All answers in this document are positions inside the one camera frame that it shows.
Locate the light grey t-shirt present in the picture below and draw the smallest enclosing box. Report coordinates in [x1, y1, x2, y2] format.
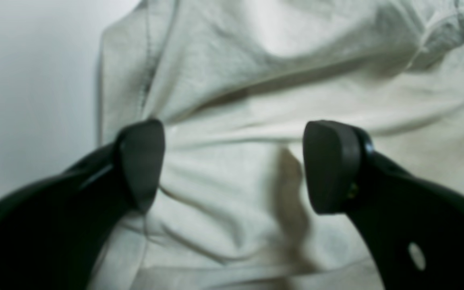
[88, 0, 464, 290]

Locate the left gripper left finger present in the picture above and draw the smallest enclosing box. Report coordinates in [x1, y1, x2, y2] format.
[0, 120, 166, 290]

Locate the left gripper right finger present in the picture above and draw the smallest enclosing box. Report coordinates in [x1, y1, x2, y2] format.
[302, 120, 464, 290]

